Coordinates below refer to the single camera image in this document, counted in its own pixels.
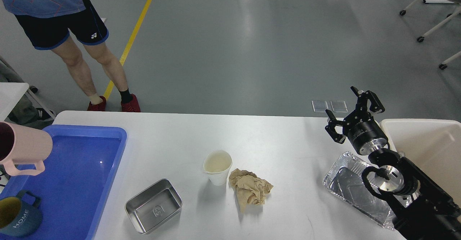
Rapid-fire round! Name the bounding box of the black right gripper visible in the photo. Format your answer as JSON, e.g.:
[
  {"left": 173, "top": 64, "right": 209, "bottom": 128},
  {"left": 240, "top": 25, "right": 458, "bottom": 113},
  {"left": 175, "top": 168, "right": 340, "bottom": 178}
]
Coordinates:
[{"left": 325, "top": 86, "right": 389, "bottom": 156}]

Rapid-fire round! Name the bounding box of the aluminium foil tray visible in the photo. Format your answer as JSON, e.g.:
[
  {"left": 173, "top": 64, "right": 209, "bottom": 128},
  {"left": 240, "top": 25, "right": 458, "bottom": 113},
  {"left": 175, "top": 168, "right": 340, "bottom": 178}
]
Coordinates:
[{"left": 323, "top": 151, "right": 395, "bottom": 231}]

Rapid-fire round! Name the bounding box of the stainless steel rectangular tray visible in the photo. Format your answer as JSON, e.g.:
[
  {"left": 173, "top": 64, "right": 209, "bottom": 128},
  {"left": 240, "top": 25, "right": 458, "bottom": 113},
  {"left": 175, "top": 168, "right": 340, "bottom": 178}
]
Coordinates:
[{"left": 125, "top": 179, "right": 183, "bottom": 235}]

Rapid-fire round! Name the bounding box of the pink plastic mug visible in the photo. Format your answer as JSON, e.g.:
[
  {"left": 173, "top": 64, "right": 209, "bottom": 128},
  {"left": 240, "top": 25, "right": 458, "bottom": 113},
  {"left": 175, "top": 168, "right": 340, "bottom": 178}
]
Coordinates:
[{"left": 0, "top": 121, "right": 53, "bottom": 176}]

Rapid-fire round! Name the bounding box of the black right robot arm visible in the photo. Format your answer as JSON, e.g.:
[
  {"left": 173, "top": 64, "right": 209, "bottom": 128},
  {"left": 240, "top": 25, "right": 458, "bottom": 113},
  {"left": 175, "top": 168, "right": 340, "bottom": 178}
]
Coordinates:
[{"left": 325, "top": 86, "right": 460, "bottom": 240}]

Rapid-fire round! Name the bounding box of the clear floor plate right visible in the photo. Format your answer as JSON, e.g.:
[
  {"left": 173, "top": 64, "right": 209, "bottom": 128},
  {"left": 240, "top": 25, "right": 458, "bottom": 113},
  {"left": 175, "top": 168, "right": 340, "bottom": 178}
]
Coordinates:
[{"left": 330, "top": 100, "right": 348, "bottom": 113}]

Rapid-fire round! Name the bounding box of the clear floor plate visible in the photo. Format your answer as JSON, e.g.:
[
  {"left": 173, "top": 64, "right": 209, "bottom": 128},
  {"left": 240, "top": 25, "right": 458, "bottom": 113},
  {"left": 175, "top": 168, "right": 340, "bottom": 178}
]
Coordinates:
[
  {"left": 330, "top": 100, "right": 348, "bottom": 113},
  {"left": 311, "top": 100, "right": 329, "bottom": 113}
]

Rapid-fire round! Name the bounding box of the clear floor plate left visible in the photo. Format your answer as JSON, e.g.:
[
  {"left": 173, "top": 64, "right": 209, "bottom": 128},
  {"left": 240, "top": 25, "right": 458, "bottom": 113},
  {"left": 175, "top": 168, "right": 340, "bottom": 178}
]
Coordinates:
[{"left": 311, "top": 100, "right": 329, "bottom": 113}]

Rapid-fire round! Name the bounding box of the beige plastic bin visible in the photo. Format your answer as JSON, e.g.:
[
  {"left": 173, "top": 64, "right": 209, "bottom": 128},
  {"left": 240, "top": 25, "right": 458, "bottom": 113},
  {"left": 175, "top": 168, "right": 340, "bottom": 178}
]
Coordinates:
[{"left": 379, "top": 118, "right": 461, "bottom": 205}]

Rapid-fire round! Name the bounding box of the crumpled brown paper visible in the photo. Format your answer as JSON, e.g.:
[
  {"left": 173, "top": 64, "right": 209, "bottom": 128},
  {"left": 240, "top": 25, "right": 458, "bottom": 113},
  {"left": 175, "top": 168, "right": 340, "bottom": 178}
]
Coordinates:
[{"left": 229, "top": 168, "right": 273, "bottom": 213}]

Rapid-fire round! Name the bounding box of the white rolling chair base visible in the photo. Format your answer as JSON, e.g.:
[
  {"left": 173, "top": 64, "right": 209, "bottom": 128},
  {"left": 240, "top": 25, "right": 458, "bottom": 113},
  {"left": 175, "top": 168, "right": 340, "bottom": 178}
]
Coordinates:
[{"left": 399, "top": 0, "right": 461, "bottom": 70}]

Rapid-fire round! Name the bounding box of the white paper cup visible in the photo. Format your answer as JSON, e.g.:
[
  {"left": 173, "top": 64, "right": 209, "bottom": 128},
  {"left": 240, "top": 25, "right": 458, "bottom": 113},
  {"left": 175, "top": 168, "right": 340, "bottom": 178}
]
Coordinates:
[{"left": 203, "top": 150, "right": 233, "bottom": 186}]

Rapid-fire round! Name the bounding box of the blue plastic tray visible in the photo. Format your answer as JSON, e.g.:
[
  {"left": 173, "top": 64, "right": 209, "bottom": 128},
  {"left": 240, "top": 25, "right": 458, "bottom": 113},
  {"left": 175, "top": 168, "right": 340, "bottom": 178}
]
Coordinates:
[{"left": 1, "top": 124, "right": 127, "bottom": 240}]

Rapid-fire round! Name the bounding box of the person in blue shirt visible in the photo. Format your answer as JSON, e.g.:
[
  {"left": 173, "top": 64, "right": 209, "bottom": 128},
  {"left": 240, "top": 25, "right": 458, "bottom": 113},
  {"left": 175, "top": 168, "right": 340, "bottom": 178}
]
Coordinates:
[{"left": 2, "top": 0, "right": 140, "bottom": 113}]

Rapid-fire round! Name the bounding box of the white side table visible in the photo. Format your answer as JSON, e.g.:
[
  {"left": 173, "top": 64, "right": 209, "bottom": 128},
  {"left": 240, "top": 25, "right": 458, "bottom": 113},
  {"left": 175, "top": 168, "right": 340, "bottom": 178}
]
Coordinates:
[{"left": 0, "top": 82, "right": 56, "bottom": 121}]

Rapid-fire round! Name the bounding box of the dark teal HOME mug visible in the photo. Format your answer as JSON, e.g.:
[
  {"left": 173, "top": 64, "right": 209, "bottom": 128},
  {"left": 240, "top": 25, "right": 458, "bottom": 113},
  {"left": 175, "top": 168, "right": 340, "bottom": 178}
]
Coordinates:
[{"left": 0, "top": 190, "right": 43, "bottom": 237}]

